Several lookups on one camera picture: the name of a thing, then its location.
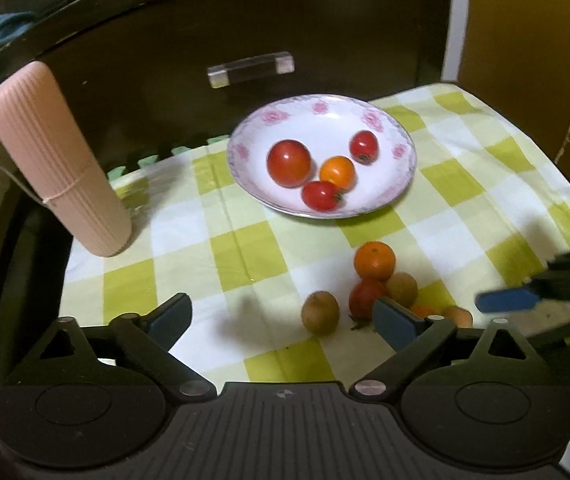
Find orange kumquat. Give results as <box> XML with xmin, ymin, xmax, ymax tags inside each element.
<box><xmin>410</xmin><ymin>304</ymin><xmax>439</xmax><ymax>318</ymax></box>
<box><xmin>353</xmin><ymin>242</ymin><xmax>397</xmax><ymax>282</ymax></box>

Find brown longan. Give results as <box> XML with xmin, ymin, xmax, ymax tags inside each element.
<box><xmin>301</xmin><ymin>290</ymin><xmax>340</xmax><ymax>336</ymax></box>
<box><xmin>441</xmin><ymin>306</ymin><xmax>474</xmax><ymax>328</ymax></box>
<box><xmin>386</xmin><ymin>272</ymin><xmax>419</xmax><ymax>308</ymax></box>

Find red cherry tomato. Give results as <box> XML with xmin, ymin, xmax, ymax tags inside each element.
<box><xmin>349</xmin><ymin>130</ymin><xmax>378</xmax><ymax>165</ymax></box>
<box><xmin>348</xmin><ymin>278</ymin><xmax>387</xmax><ymax>323</ymax></box>
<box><xmin>301</xmin><ymin>181</ymin><xmax>343</xmax><ymax>211</ymax></box>

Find orange kumquat top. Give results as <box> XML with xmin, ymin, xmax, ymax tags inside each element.
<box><xmin>353</xmin><ymin>242</ymin><xmax>397</xmax><ymax>282</ymax></box>

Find small orange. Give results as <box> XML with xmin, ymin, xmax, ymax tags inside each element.
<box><xmin>319</xmin><ymin>156</ymin><xmax>357</xmax><ymax>192</ymax></box>

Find red cherry tomato front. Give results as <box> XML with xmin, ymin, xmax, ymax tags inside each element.
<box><xmin>349</xmin><ymin>130</ymin><xmax>378</xmax><ymax>165</ymax></box>

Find large red tomato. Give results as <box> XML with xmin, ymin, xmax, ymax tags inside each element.
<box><xmin>267</xmin><ymin>139</ymin><xmax>312</xmax><ymax>188</ymax></box>

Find green white checkered tablecloth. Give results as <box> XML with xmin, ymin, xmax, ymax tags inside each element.
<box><xmin>61</xmin><ymin>84</ymin><xmax>570</xmax><ymax>385</ymax></box>

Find white floral porcelain plate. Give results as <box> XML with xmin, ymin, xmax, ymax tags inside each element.
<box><xmin>227</xmin><ymin>94</ymin><xmax>417</xmax><ymax>219</ymax></box>

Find brown wooden door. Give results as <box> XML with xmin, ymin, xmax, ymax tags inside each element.
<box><xmin>460</xmin><ymin>0</ymin><xmax>570</xmax><ymax>180</ymax></box>

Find pink ribbed cylinder container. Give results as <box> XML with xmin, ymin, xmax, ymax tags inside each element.
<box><xmin>0</xmin><ymin>61</ymin><xmax>132</xmax><ymax>257</ymax></box>

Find dark wooden cabinet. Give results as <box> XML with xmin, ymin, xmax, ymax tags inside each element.
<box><xmin>2</xmin><ymin>0</ymin><xmax>451</xmax><ymax>170</ymax></box>

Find white thin cable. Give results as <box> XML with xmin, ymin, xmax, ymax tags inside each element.
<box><xmin>0</xmin><ymin>161</ymin><xmax>47</xmax><ymax>206</ymax></box>

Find clear acrylic drawer handle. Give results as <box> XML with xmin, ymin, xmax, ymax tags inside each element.
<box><xmin>207</xmin><ymin>51</ymin><xmax>296</xmax><ymax>89</ymax></box>

